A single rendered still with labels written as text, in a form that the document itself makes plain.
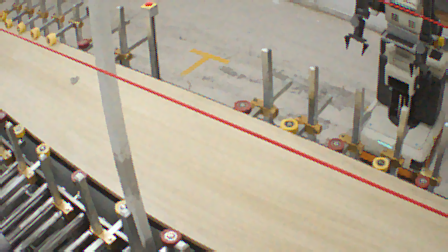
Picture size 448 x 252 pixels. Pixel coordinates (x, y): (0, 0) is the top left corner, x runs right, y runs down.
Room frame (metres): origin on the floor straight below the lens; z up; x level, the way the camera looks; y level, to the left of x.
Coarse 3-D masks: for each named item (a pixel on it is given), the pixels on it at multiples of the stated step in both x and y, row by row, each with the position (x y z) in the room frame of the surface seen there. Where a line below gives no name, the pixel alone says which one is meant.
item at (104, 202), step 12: (12, 120) 2.24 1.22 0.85; (0, 132) 2.45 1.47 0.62; (36, 144) 2.06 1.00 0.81; (36, 156) 2.10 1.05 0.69; (60, 168) 1.92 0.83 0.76; (72, 168) 1.84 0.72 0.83; (60, 180) 1.95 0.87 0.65; (72, 192) 1.89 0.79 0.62; (96, 192) 1.72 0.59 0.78; (108, 192) 1.65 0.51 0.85; (96, 204) 1.75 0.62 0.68; (108, 204) 1.67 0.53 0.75; (108, 216) 1.70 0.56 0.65; (156, 228) 1.48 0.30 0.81; (156, 240) 1.49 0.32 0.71
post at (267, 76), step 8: (264, 48) 2.21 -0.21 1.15; (264, 56) 2.20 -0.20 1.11; (264, 64) 2.20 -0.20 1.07; (264, 72) 2.20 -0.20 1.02; (264, 80) 2.20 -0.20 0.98; (272, 80) 2.21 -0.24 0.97; (264, 88) 2.20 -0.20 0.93; (272, 88) 2.21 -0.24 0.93; (264, 96) 2.20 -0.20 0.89; (272, 96) 2.21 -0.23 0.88; (264, 104) 2.20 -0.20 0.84; (272, 104) 2.20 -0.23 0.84; (264, 120) 2.20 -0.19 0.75; (272, 120) 2.20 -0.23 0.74
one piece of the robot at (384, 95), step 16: (432, 48) 2.80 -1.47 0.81; (384, 64) 2.87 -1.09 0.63; (432, 64) 2.62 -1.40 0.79; (384, 80) 2.87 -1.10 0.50; (384, 96) 2.86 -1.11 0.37; (400, 96) 2.72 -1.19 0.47; (416, 96) 2.68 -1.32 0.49; (432, 96) 2.60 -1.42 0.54; (400, 112) 2.72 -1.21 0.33; (416, 112) 2.67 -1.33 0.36; (432, 112) 2.58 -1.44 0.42
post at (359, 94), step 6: (360, 90) 1.87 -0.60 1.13; (360, 96) 1.87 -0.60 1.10; (360, 102) 1.87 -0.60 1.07; (354, 108) 1.89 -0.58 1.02; (360, 108) 1.87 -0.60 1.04; (354, 114) 1.89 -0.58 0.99; (360, 114) 1.87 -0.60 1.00; (354, 120) 1.88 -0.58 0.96; (360, 120) 1.87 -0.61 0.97; (354, 126) 1.88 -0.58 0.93; (360, 126) 1.88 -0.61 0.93; (354, 132) 1.88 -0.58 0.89; (360, 132) 1.89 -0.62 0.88; (354, 138) 1.88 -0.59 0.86; (354, 156) 1.87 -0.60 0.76
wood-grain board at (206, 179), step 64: (0, 64) 2.87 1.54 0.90; (64, 64) 2.70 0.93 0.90; (64, 128) 2.06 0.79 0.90; (128, 128) 2.02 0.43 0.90; (192, 128) 1.99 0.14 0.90; (256, 128) 1.95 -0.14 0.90; (192, 192) 1.59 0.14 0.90; (256, 192) 1.56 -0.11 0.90; (320, 192) 1.52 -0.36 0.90; (384, 192) 1.46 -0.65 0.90
